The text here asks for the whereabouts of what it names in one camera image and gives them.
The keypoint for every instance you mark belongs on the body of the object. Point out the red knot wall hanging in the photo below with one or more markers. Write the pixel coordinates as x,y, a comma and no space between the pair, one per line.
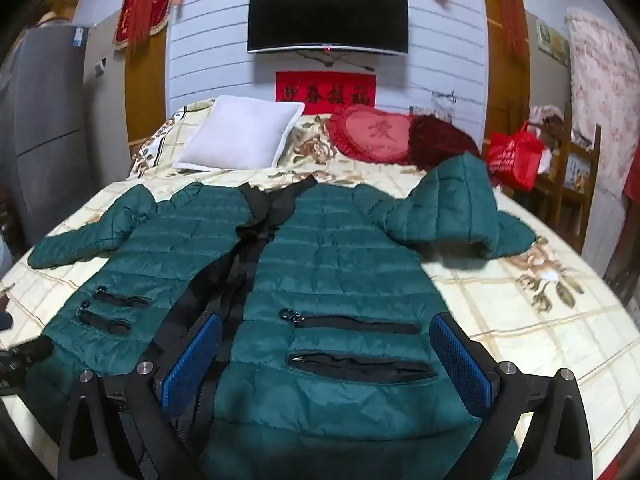
512,20

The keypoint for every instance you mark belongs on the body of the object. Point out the green puffer jacket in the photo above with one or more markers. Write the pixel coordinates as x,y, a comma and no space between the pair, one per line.
325,260

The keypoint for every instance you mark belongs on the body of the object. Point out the red paper wall banner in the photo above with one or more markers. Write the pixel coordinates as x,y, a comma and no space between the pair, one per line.
325,91

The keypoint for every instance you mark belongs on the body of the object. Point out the white pillow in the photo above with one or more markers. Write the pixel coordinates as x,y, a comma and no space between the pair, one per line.
240,130

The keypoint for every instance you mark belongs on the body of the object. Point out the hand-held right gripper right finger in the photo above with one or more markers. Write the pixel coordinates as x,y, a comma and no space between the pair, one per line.
460,360

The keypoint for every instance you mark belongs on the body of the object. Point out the red tasselled hanging banner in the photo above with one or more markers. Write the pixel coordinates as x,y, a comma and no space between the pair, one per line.
145,0

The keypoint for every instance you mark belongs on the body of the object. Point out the black wall television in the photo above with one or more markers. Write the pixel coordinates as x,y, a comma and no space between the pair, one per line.
327,15

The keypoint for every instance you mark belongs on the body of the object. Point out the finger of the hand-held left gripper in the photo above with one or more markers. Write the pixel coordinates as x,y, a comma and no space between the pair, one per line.
22,356

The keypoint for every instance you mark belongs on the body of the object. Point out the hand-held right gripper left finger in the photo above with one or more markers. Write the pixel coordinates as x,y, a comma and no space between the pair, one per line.
192,360

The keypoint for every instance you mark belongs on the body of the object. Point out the wooden chair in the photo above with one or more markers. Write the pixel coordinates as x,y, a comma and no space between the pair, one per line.
567,185

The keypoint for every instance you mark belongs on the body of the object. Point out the red heart cushion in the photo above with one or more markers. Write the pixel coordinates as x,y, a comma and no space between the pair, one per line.
375,135

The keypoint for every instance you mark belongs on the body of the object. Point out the dark red velvet cushion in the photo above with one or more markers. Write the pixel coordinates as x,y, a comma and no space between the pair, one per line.
440,140

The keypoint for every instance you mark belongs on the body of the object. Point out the floral pink curtain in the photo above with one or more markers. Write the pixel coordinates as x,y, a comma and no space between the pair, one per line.
605,85

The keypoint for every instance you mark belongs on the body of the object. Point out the red shopping bag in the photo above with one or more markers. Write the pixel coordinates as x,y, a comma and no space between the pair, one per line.
515,160

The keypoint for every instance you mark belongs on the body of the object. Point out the floral checked bed sheet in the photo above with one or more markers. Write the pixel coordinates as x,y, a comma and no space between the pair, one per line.
525,320

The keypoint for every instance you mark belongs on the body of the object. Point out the framed wall picture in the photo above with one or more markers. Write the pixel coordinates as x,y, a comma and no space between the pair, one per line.
552,40

